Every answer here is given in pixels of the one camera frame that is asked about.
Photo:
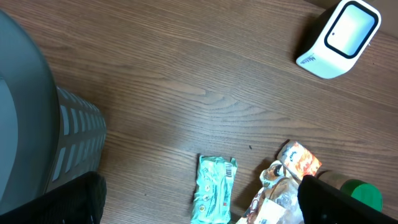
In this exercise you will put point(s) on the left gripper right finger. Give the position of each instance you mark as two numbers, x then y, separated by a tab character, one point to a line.
321	203

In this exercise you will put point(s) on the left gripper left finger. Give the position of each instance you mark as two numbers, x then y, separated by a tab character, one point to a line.
80	200

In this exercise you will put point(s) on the brown clear snack bag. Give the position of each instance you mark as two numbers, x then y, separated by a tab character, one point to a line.
276	201

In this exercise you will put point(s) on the green lid jar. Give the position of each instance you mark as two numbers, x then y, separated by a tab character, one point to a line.
358	189

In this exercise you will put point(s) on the teal snack packet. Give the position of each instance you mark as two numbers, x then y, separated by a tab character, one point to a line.
214	187

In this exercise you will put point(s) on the orange snack packet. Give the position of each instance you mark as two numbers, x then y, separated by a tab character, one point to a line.
298	160

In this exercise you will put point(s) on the white barcode scanner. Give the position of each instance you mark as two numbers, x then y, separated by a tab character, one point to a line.
338	38

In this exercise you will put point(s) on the grey plastic shopping basket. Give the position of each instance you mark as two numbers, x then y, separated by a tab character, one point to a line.
49	136

